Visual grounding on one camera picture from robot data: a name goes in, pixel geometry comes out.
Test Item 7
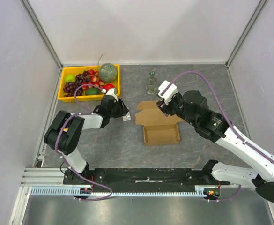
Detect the yellow plastic bin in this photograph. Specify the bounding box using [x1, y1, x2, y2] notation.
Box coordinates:
[58, 64, 121, 103]

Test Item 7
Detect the brown cardboard box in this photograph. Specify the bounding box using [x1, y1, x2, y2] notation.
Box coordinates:
[135, 101, 183, 146]

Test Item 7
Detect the small white packet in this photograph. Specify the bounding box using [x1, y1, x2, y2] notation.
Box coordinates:
[122, 112, 131, 122]

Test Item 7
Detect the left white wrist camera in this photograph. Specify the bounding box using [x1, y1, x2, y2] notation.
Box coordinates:
[101, 88, 118, 101]

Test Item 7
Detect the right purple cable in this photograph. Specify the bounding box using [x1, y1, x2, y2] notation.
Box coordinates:
[164, 70, 274, 203]

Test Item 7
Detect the red tomato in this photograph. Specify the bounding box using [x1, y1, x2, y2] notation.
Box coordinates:
[104, 83, 116, 91]

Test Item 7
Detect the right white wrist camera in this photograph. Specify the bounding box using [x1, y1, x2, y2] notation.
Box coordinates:
[157, 80, 178, 105]

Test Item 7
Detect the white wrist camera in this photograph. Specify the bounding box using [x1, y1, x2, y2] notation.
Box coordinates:
[157, 80, 178, 105]
[101, 88, 118, 101]

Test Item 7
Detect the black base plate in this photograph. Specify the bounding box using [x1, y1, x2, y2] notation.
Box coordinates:
[63, 167, 230, 191]

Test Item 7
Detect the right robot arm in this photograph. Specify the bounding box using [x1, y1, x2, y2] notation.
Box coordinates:
[156, 89, 274, 203]

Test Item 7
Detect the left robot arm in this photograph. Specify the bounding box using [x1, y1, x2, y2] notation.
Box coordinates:
[44, 96, 129, 184]

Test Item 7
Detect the green avocado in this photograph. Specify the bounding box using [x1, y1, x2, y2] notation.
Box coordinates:
[85, 87, 100, 96]

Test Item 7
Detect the grey slotted cable duct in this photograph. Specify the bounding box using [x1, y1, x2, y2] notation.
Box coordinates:
[30, 187, 207, 197]

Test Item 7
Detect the clear glass bottle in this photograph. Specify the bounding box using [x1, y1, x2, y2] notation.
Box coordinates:
[146, 71, 157, 95]

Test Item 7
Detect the dark purple grape bunch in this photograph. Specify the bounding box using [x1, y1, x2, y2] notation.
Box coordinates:
[63, 81, 83, 97]

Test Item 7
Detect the green apple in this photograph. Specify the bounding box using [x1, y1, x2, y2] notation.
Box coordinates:
[64, 74, 76, 83]

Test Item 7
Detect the green netted melon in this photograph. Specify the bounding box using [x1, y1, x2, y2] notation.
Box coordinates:
[99, 63, 118, 83]

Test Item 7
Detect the red cherry bunch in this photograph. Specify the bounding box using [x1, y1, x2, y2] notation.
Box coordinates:
[76, 69, 105, 88]

